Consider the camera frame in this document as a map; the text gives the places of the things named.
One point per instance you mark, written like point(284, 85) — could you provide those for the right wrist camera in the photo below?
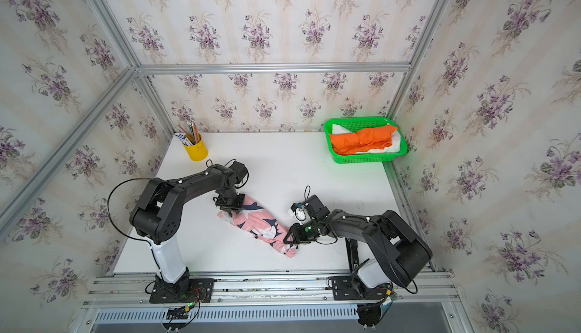
point(299, 212)

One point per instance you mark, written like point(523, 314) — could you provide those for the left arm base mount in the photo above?
point(185, 290)

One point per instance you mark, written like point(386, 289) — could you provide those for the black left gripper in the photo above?
point(237, 208)

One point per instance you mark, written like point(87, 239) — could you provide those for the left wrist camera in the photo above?
point(240, 171)

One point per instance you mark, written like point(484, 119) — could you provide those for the aluminium rail frame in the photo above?
point(263, 297)

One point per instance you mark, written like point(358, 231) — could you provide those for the orange cloth garment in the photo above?
point(363, 138)

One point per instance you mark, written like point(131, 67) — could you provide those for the yellow pencil cup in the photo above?
point(196, 151)

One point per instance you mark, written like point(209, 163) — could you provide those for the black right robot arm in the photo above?
point(399, 253)

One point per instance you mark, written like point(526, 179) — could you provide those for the white shorts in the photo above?
point(395, 142)

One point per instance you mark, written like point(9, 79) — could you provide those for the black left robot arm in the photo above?
point(158, 213)

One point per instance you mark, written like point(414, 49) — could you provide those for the colored pencils bundle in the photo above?
point(190, 132)

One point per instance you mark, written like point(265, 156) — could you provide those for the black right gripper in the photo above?
point(296, 236)

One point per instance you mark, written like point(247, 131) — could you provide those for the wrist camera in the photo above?
point(240, 171)
point(299, 212)

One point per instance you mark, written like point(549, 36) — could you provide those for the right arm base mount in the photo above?
point(358, 287)

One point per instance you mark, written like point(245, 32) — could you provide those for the green plastic basket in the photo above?
point(364, 140)

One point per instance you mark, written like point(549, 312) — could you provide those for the pink shark print garment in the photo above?
point(259, 222)

